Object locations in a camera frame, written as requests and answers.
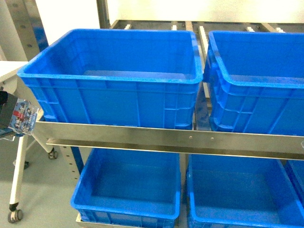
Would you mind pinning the upper right blue crate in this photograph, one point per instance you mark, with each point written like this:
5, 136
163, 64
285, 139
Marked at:
256, 82

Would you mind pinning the lower right blue crate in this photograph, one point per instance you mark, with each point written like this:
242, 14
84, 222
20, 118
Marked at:
295, 172

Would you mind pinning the red mushroom push button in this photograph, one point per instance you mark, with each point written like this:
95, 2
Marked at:
17, 116

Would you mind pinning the lower left blue crate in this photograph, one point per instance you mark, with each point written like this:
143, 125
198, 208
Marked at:
129, 188

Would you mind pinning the steel shelf rack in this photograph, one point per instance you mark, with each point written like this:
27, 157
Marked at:
183, 142

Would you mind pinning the blue crate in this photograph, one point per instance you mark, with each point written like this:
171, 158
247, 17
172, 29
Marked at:
295, 172
129, 188
256, 82
238, 192
140, 78

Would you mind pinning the upper left blue crate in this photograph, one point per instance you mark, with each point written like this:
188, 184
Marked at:
140, 78

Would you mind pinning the white table frame with casters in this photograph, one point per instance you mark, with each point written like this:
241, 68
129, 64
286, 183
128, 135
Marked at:
14, 85

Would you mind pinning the lower middle blue crate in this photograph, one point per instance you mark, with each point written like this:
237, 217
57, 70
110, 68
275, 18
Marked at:
238, 192

